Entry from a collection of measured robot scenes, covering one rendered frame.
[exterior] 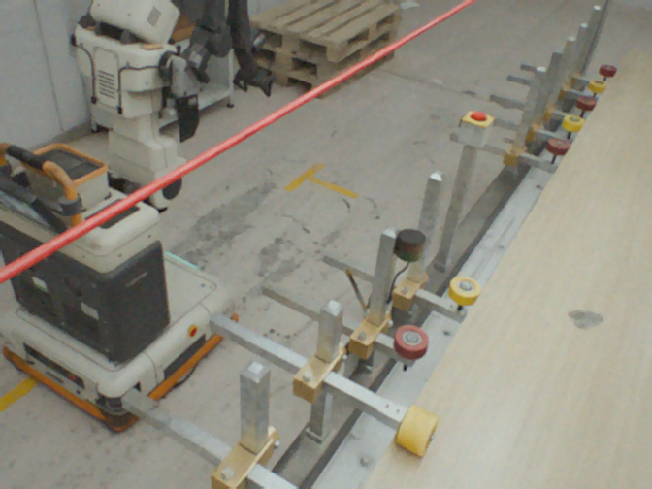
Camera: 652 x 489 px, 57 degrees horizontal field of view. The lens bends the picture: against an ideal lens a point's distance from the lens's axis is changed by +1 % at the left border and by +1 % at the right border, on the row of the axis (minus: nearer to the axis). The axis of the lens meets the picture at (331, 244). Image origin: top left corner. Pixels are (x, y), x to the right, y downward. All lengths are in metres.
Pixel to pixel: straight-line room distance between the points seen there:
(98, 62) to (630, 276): 1.67
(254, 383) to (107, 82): 1.31
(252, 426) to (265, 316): 1.69
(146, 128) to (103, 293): 0.56
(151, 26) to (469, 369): 1.33
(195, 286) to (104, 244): 0.69
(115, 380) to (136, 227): 0.55
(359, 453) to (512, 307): 0.52
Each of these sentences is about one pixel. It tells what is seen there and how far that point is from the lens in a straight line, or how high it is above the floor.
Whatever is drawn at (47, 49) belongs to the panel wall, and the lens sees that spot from 3.92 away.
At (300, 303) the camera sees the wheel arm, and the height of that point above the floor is 0.86.
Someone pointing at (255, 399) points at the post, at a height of 1.12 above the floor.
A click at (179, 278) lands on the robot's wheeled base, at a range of 2.50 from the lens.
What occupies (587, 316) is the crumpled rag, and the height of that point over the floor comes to 0.92.
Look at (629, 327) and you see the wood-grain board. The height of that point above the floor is 0.90.
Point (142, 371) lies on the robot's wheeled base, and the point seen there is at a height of 0.26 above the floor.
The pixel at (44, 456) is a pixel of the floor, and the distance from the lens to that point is 2.40.
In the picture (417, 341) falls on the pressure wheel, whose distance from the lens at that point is 1.42.
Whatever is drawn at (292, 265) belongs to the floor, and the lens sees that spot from 2.99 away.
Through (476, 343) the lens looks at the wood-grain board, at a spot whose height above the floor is 0.90.
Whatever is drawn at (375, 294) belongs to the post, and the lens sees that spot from 1.42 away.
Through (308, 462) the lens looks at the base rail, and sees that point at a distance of 1.43.
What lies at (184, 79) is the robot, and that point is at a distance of 1.91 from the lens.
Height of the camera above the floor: 1.90
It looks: 37 degrees down
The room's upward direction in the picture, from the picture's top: 6 degrees clockwise
